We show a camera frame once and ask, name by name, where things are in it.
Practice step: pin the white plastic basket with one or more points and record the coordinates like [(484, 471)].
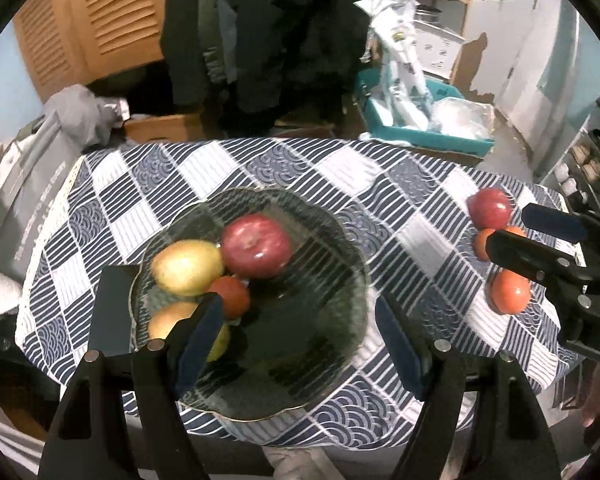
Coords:
[(437, 45)]

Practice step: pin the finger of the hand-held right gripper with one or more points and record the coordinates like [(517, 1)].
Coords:
[(552, 222), (525, 255)]

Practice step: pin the teal plastic bin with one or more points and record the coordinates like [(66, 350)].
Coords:
[(460, 142)]

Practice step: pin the person's right hand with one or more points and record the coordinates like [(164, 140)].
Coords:
[(597, 400)]

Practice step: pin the wooden shelf rack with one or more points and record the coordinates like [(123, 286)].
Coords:
[(462, 20)]

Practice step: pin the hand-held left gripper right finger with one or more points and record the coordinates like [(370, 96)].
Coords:
[(402, 345)]

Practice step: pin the red apple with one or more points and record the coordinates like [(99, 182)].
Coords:
[(257, 245), (490, 208)]

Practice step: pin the blue white patterned tablecloth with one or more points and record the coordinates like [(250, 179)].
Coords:
[(405, 260)]

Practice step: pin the grey tote bag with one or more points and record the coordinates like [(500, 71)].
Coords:
[(30, 200)]

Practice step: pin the metal shoe rack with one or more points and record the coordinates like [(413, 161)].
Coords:
[(595, 125)]

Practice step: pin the yellow mango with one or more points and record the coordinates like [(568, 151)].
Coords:
[(187, 267), (170, 322)]

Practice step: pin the grey jacket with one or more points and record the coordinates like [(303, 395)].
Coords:
[(217, 20)]

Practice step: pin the black hooded coat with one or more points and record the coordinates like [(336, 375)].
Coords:
[(300, 35)]

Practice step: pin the ribbed glass plate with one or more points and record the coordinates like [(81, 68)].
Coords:
[(300, 310)]

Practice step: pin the white patterned bag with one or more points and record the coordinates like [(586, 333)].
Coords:
[(400, 60)]

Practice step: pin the clear plastic bag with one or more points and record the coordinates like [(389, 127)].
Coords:
[(462, 117)]

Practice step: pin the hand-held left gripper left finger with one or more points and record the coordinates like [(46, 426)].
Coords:
[(200, 340)]

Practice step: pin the wooden louvered wardrobe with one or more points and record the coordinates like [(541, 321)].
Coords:
[(85, 20)]

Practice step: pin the wooden drawer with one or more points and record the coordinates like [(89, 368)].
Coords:
[(165, 127)]

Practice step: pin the orange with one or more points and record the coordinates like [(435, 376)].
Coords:
[(481, 245), (232, 295), (510, 292)]

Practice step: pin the large cardboard box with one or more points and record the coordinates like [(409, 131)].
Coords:
[(445, 154)]

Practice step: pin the grey clothes pile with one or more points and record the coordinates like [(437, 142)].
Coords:
[(80, 115)]

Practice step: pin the black jacket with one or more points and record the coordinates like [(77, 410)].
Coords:
[(182, 35)]

